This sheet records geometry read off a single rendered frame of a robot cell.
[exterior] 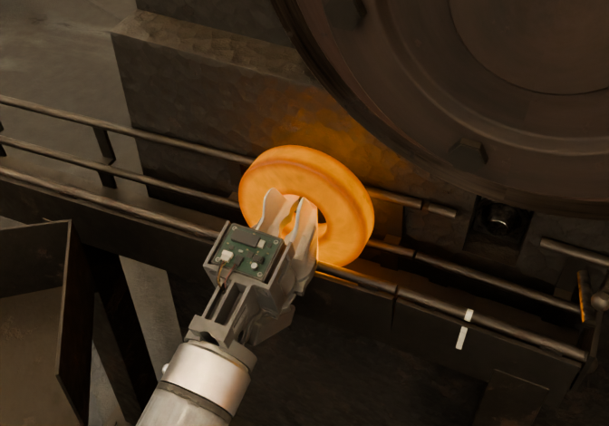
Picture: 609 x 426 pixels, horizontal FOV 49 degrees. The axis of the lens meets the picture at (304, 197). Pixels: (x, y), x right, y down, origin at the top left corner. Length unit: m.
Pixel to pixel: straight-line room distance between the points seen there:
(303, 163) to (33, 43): 1.98
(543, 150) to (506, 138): 0.02
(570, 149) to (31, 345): 0.65
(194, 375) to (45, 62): 1.95
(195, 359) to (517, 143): 0.34
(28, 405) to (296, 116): 0.43
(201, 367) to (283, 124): 0.29
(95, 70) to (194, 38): 1.60
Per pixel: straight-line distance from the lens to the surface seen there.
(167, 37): 0.80
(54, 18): 2.71
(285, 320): 0.73
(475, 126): 0.44
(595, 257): 0.73
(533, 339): 0.71
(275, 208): 0.71
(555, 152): 0.44
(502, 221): 0.76
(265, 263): 0.62
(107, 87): 2.28
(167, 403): 0.61
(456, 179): 0.58
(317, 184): 0.69
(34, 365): 0.85
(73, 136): 2.11
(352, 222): 0.71
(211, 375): 0.61
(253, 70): 0.73
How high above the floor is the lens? 1.28
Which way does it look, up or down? 45 degrees down
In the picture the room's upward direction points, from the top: straight up
